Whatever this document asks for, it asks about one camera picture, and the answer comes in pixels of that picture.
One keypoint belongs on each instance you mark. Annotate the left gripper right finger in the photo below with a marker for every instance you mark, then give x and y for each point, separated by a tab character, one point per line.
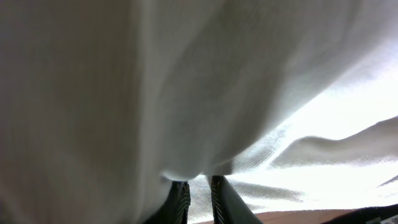
228	206

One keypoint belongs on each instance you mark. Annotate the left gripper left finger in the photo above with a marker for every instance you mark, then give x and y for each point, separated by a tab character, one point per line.
175	208

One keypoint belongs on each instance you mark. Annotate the white t-shirt black print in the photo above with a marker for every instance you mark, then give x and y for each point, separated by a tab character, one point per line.
105	103

